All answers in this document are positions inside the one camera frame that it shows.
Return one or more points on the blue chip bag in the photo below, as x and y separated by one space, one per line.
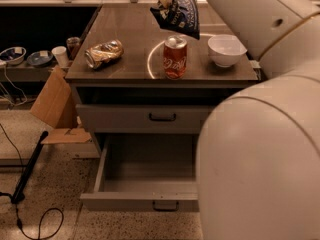
180 16

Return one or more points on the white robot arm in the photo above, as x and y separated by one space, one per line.
258 153

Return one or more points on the grey drawer cabinet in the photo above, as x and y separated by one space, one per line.
138 77

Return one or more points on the open lower grey drawer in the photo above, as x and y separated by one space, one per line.
145 173

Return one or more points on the red soda can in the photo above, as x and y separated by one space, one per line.
175 56

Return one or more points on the white bowl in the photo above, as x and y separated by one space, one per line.
225 50

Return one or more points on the crushed gold can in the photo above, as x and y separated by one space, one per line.
103 53

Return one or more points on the dark glass jar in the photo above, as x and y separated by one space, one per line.
73 45

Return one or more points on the white paper cup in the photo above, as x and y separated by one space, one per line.
60 54

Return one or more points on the blue bowl right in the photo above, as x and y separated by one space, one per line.
40 58

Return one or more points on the blue bowl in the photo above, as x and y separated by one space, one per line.
40 58
13 55

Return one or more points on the cardboard box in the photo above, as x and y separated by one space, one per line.
56 108

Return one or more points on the blue bowl left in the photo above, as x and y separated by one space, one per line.
13 55

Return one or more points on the black stand leg left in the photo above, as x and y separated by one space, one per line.
18 195

